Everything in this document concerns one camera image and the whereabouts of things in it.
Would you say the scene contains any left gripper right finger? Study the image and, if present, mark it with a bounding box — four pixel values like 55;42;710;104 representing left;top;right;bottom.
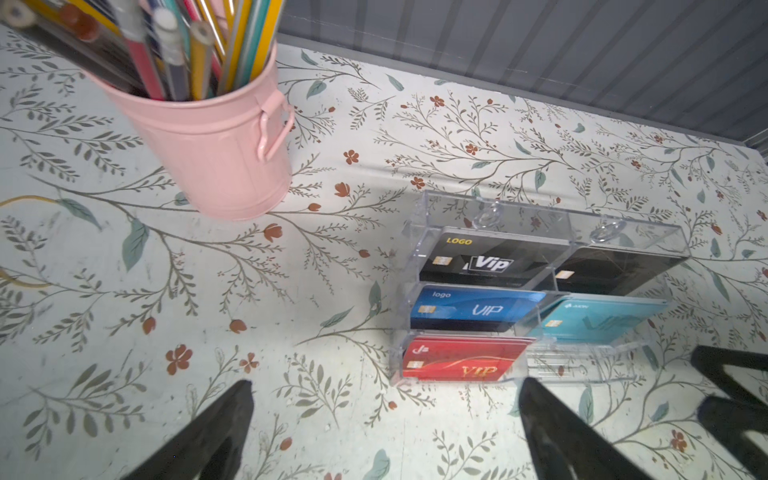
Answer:
519;378;649;479

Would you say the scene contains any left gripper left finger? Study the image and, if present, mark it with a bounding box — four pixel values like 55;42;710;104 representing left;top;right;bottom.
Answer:
127;380;254;479

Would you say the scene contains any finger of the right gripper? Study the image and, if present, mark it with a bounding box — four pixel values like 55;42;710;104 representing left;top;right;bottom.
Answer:
689;344;768;409
697;396;767;479

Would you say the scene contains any teal VIP card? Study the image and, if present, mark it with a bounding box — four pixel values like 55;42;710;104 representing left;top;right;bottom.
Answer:
528;294;669;345

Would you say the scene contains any black plain card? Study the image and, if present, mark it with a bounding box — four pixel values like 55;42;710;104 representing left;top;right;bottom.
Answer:
554;246;688;296

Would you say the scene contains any red VIP card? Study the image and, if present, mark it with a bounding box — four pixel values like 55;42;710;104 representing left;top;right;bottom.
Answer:
402;335;536;382

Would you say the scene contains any blue VIP card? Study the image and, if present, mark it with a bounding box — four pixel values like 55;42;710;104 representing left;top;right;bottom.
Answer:
410;285;546;332

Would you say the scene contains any black VIP card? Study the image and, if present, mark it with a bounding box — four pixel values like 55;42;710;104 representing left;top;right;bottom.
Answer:
419;227;571;288

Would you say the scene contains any pink pencil cup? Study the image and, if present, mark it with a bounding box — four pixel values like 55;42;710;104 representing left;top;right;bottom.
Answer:
95;51;295;221

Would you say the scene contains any coloured pencils bunch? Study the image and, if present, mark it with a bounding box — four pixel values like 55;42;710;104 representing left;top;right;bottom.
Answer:
1;1;284;102

